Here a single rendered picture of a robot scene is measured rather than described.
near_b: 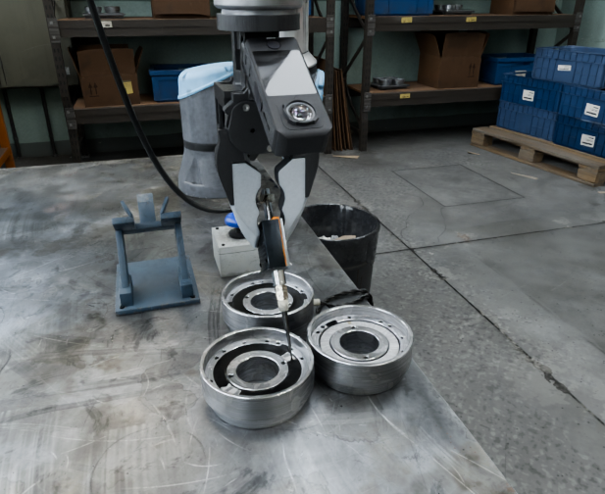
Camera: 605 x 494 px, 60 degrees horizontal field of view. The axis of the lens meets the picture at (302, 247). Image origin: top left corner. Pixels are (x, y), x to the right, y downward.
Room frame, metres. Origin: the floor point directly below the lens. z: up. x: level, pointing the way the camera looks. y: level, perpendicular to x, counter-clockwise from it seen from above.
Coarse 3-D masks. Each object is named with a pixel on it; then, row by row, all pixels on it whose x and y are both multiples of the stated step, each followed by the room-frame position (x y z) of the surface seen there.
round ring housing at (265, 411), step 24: (240, 336) 0.44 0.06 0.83; (264, 336) 0.44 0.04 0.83; (216, 360) 0.41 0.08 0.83; (240, 360) 0.41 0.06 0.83; (264, 360) 0.41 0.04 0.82; (312, 360) 0.39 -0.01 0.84; (216, 384) 0.37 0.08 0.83; (240, 384) 0.37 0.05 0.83; (264, 384) 0.37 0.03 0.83; (312, 384) 0.38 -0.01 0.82; (216, 408) 0.35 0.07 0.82; (240, 408) 0.34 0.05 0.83; (264, 408) 0.34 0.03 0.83; (288, 408) 0.35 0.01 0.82
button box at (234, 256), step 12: (216, 228) 0.68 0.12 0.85; (228, 228) 0.68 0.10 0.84; (216, 240) 0.64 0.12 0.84; (228, 240) 0.64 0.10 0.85; (240, 240) 0.64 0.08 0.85; (216, 252) 0.65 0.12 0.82; (228, 252) 0.62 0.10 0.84; (240, 252) 0.63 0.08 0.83; (252, 252) 0.63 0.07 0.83; (228, 264) 0.62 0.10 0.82; (240, 264) 0.63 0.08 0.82; (252, 264) 0.63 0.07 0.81
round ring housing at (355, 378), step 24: (336, 312) 0.48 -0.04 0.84; (360, 312) 0.48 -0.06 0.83; (384, 312) 0.47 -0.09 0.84; (312, 336) 0.44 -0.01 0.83; (336, 336) 0.44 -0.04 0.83; (360, 336) 0.46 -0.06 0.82; (384, 336) 0.44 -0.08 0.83; (408, 336) 0.44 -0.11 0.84; (336, 360) 0.39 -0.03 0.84; (360, 360) 0.41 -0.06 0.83; (408, 360) 0.41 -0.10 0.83; (336, 384) 0.40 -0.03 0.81; (360, 384) 0.38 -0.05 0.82; (384, 384) 0.39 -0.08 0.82
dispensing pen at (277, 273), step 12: (264, 192) 0.49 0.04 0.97; (264, 204) 0.49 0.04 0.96; (264, 228) 0.45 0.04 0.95; (276, 228) 0.46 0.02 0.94; (264, 240) 0.45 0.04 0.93; (276, 240) 0.45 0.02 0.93; (264, 252) 0.45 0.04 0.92; (276, 252) 0.44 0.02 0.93; (264, 264) 0.45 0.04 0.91; (276, 264) 0.44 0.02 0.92; (276, 276) 0.44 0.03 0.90; (276, 288) 0.44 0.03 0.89; (288, 324) 0.42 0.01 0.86; (288, 336) 0.42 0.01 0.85
